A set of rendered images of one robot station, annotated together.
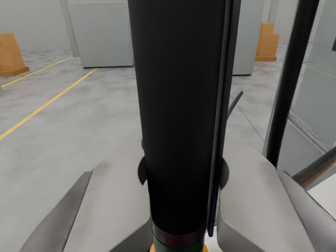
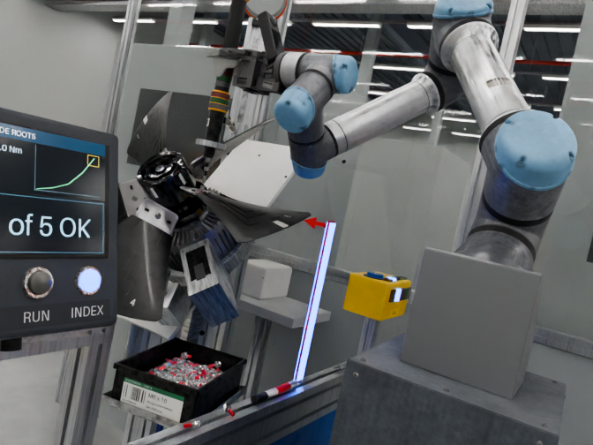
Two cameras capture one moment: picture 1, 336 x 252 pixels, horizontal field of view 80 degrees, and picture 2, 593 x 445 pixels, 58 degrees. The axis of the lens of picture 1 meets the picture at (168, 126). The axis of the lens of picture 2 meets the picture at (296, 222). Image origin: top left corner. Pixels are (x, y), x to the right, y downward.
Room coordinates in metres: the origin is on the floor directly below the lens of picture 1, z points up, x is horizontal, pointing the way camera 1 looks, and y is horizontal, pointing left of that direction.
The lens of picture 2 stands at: (-0.71, 0.96, 1.24)
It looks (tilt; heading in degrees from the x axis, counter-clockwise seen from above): 3 degrees down; 299
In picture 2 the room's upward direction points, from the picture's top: 12 degrees clockwise
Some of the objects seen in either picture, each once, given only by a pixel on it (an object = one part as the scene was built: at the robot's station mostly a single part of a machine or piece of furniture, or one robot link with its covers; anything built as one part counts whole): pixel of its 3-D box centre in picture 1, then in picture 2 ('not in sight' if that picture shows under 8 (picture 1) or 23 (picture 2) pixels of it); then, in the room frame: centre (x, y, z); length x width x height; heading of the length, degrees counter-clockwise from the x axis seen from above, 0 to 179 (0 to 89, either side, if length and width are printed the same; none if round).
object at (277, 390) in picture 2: not in sight; (275, 391); (-0.27, 0.11, 0.87); 0.14 x 0.01 x 0.01; 88
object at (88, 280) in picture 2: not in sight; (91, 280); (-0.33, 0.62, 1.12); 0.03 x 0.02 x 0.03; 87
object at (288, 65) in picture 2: not in sight; (296, 71); (-0.11, 0.00, 1.48); 0.08 x 0.05 x 0.08; 87
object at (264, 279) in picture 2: not in sight; (258, 277); (0.24, -0.59, 0.91); 0.17 x 0.16 x 0.11; 87
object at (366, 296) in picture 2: not in sight; (377, 297); (-0.29, -0.28, 1.02); 0.16 x 0.10 x 0.11; 87
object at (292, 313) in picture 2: not in sight; (266, 304); (0.17, -0.56, 0.84); 0.36 x 0.24 x 0.03; 177
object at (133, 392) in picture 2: not in sight; (182, 378); (-0.11, 0.17, 0.84); 0.22 x 0.17 x 0.07; 103
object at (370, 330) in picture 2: not in sight; (369, 335); (-0.29, -0.28, 0.92); 0.03 x 0.03 x 0.12; 87
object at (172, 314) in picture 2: not in sight; (169, 304); (0.11, -0.01, 0.91); 0.12 x 0.08 x 0.12; 87
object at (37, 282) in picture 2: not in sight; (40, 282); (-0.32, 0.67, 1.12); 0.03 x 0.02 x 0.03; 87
